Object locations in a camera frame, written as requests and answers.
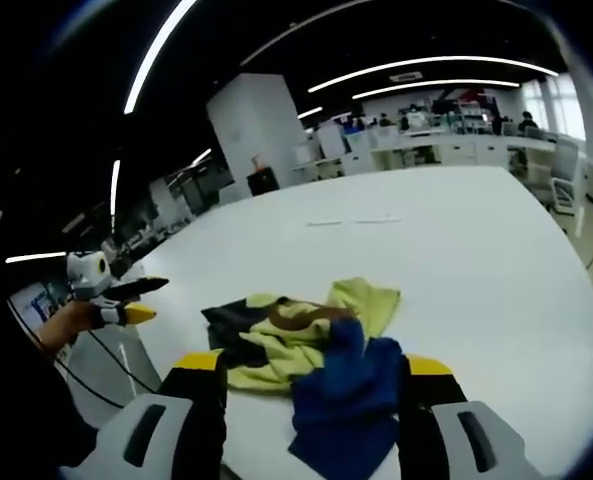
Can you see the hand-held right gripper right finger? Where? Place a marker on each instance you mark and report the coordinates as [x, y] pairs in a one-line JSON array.
[[441, 430]]

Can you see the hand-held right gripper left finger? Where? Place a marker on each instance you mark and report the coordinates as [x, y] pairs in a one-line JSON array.
[[176, 430]]

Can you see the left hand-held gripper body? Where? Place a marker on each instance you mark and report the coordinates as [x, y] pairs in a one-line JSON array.
[[88, 272]]

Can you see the yellow blue black garment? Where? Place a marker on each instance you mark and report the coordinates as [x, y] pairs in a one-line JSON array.
[[346, 400]]

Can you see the person's left hand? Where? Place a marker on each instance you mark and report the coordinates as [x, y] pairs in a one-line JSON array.
[[66, 322]]

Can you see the short ceiling light strip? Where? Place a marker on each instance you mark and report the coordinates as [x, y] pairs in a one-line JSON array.
[[115, 195], [310, 113], [201, 157], [36, 257]]

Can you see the blue white sign board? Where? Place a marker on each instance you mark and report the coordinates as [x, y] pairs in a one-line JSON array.
[[38, 307]]

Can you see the black cabinet with orange item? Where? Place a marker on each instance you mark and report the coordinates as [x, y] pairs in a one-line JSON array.
[[262, 181]]

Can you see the white square pillar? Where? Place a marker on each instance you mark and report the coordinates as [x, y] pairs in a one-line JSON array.
[[256, 130]]

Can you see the long curved ceiling light strip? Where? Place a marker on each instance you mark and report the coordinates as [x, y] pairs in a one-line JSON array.
[[436, 85], [426, 62], [153, 52]]

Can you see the row of white office desks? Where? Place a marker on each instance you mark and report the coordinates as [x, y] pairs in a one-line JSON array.
[[426, 147]]

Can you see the white office chair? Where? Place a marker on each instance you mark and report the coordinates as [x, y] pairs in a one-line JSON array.
[[568, 175]]

